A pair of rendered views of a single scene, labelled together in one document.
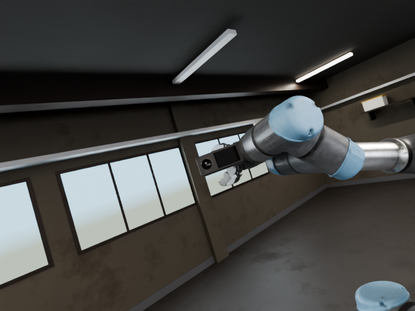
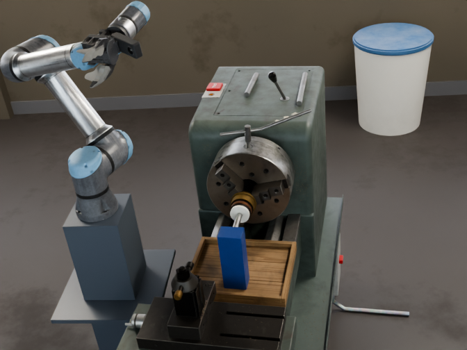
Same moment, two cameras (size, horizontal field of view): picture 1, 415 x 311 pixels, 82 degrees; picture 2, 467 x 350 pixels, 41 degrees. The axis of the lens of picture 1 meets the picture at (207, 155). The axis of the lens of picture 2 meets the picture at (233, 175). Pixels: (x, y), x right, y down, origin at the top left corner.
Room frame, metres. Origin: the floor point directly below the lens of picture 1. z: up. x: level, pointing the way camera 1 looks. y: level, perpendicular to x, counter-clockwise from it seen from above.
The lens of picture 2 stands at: (1.49, 1.42, 2.36)
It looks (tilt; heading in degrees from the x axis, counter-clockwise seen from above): 32 degrees down; 228
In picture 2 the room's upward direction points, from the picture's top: 6 degrees counter-clockwise
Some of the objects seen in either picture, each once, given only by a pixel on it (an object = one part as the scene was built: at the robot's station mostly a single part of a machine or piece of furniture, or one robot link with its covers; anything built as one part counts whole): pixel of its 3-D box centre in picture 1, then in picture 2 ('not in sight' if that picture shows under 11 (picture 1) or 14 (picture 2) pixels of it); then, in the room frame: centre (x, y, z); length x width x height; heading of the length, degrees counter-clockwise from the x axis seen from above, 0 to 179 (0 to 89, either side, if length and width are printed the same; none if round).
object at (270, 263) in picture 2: not in sight; (240, 269); (0.36, 0.14, 0.89); 0.36 x 0.30 x 0.04; 123
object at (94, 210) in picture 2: not in sight; (94, 198); (0.62, -0.31, 1.15); 0.15 x 0.15 x 0.10
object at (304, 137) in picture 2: not in sight; (263, 134); (-0.19, -0.25, 1.06); 0.59 x 0.48 x 0.39; 33
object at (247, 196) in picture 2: not in sight; (242, 205); (0.26, 0.07, 1.08); 0.09 x 0.09 x 0.09; 33
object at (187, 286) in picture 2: not in sight; (184, 280); (0.69, 0.26, 1.14); 0.08 x 0.08 x 0.03
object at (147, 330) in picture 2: not in sight; (212, 327); (0.66, 0.31, 0.95); 0.43 x 0.18 x 0.04; 123
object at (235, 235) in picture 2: not in sight; (233, 258); (0.42, 0.18, 1.00); 0.08 x 0.06 x 0.23; 123
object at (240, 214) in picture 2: not in sight; (236, 223); (0.35, 0.13, 1.08); 0.13 x 0.07 x 0.07; 33
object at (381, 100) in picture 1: (375, 103); not in sight; (5.83, -4.26, 1.99); 0.45 x 0.37 x 0.25; 40
